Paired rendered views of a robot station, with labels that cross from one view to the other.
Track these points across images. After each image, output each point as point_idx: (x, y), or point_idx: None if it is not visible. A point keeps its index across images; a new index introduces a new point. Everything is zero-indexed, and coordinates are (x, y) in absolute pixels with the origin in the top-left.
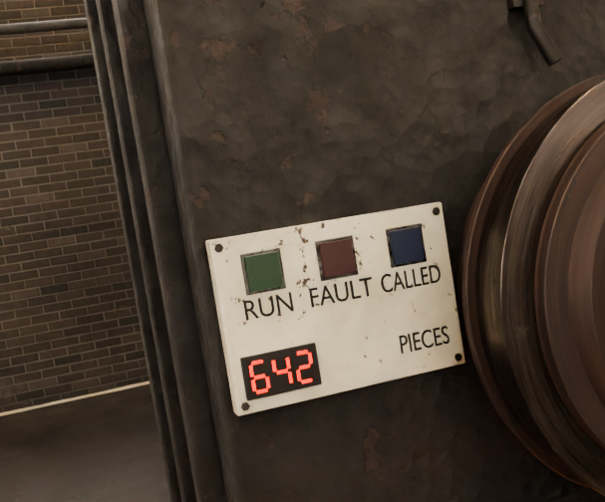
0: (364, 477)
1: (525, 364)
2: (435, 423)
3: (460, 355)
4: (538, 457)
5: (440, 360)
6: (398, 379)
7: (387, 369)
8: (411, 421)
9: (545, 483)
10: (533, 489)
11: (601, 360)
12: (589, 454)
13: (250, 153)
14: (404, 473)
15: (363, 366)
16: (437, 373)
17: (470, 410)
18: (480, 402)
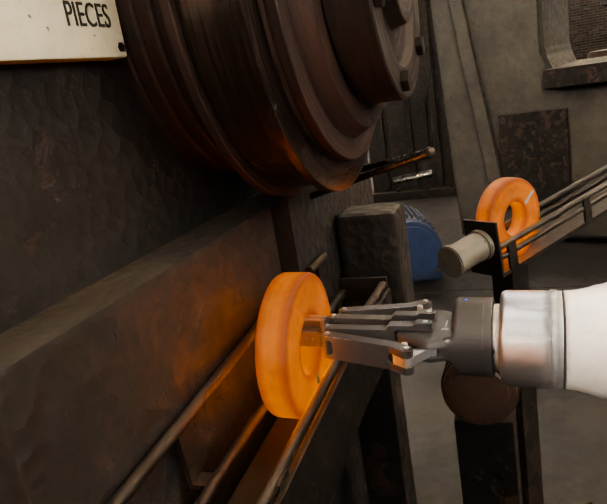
0: (41, 196)
1: (248, 6)
2: (101, 133)
3: (123, 44)
4: (226, 147)
5: (105, 46)
6: (58, 69)
7: (56, 41)
8: (79, 127)
9: (192, 208)
10: (185, 214)
11: (310, 5)
12: (290, 119)
13: None
14: (81, 192)
15: (29, 29)
16: (94, 70)
17: (129, 123)
18: (136, 115)
